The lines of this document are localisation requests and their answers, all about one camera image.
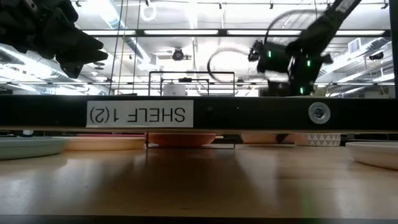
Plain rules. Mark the silver bolt with washer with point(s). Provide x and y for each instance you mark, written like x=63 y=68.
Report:
x=319 y=113

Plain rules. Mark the pale green plate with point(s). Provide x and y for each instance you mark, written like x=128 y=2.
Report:
x=28 y=147

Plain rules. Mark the white shelf label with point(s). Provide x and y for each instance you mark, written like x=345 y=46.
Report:
x=140 y=113

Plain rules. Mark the black round mounted camera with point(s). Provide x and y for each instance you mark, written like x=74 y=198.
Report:
x=178 y=54

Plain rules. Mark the black shelf post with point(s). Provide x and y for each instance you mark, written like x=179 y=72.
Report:
x=394 y=46

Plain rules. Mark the peach plate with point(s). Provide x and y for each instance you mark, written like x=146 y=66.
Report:
x=105 y=143

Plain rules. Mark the black overhead frame bar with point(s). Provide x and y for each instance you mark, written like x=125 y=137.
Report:
x=186 y=32

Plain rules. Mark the white plate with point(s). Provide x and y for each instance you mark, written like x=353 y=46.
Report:
x=376 y=154

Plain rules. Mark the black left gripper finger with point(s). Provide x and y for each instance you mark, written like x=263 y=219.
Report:
x=87 y=42
x=77 y=62

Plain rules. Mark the green plant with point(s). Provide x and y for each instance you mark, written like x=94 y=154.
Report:
x=321 y=91

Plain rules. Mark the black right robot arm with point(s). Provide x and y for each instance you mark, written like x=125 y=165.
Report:
x=323 y=28

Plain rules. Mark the orange bowl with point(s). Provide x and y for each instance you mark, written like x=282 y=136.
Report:
x=182 y=140

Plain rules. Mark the white triangle-patterned bowl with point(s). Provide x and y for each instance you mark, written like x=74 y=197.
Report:
x=317 y=140

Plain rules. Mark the black shelf rail with label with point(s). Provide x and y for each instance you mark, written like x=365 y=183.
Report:
x=236 y=113

